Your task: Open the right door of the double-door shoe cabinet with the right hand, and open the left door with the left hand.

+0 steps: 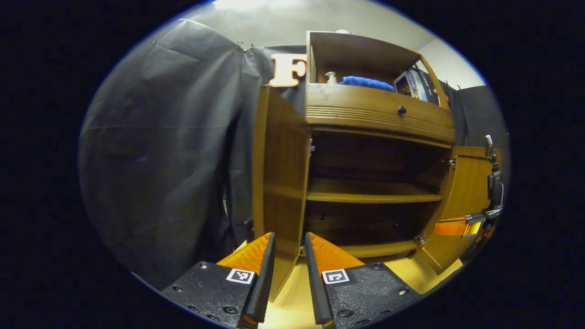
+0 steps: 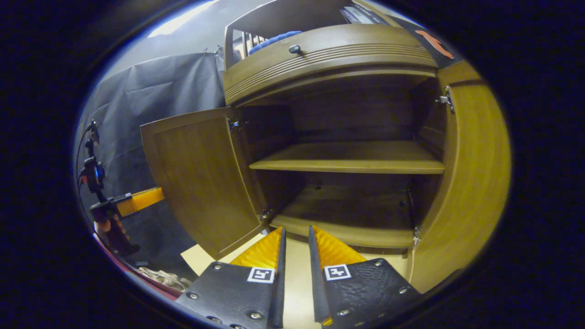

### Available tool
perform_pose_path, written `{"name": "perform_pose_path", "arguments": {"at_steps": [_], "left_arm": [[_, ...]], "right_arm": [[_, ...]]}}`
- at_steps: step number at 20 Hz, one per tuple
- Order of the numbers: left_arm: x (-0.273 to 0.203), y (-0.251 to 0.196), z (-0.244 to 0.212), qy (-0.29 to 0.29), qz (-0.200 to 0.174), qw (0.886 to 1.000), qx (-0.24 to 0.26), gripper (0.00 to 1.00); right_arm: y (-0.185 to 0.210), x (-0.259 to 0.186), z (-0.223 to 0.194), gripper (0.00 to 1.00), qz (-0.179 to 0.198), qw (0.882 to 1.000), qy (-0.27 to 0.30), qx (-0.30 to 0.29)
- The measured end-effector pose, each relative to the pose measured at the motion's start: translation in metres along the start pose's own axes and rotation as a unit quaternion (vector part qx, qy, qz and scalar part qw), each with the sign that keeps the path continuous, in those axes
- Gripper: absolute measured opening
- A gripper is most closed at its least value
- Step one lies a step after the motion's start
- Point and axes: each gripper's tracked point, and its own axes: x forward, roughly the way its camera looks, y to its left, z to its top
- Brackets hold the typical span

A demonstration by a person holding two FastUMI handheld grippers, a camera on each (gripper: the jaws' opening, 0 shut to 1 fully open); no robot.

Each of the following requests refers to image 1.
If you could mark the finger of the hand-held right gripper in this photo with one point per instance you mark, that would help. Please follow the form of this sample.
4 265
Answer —
450 228

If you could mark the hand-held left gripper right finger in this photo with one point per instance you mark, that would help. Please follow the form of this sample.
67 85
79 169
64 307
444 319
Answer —
315 292

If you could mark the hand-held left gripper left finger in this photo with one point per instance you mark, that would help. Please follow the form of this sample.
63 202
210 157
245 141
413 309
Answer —
263 288

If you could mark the wooden cabinet door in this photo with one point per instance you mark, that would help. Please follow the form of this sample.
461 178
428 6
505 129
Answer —
283 183
466 187

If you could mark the metal door hinge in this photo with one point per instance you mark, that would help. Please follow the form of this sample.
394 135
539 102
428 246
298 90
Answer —
311 148
450 162
420 239

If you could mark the wooden inner shelf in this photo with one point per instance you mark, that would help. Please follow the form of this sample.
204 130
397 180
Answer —
365 192

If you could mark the black round drawer knob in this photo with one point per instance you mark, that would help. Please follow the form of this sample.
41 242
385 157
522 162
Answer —
401 110

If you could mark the grey spine book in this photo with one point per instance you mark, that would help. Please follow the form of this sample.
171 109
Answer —
418 86

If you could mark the wooden ribbed drawer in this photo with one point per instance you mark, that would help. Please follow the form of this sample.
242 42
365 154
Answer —
356 105

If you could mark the black backdrop cloth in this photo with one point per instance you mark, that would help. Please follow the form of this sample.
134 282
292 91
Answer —
160 160

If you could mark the blue towel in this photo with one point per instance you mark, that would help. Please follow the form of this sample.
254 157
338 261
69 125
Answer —
365 83

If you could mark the clear pump bottle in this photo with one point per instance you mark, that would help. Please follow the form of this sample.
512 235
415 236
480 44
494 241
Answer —
331 78

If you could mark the metal binder clip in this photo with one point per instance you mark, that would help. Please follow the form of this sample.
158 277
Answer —
250 47
240 45

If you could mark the ceiling light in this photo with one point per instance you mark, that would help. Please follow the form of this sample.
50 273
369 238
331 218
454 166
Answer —
265 3

